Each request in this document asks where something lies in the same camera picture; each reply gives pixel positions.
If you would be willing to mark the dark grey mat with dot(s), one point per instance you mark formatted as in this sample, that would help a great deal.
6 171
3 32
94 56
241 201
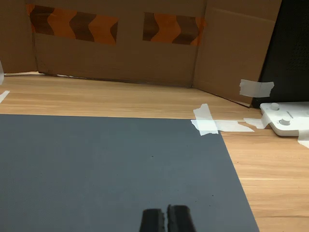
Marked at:
96 169

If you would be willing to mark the brown cardboard partition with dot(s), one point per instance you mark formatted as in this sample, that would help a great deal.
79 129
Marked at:
120 60

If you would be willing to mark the orange and black tape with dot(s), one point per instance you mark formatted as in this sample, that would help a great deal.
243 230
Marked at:
173 29
72 24

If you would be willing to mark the black box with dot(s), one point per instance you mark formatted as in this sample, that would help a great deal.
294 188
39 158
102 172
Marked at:
289 60

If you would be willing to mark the white bracket with knobs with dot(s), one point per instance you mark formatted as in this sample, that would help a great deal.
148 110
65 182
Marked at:
287 128

